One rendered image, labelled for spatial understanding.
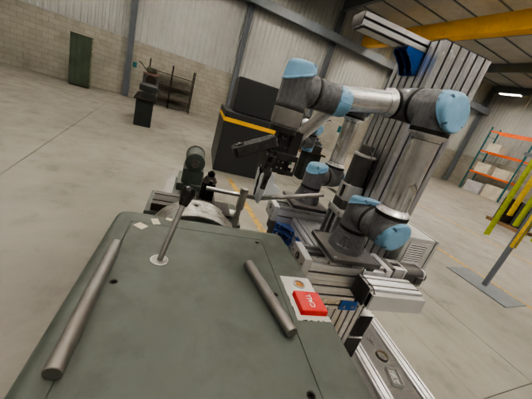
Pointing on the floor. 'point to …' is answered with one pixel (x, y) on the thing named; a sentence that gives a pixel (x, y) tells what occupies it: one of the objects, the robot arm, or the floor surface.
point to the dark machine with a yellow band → (243, 126)
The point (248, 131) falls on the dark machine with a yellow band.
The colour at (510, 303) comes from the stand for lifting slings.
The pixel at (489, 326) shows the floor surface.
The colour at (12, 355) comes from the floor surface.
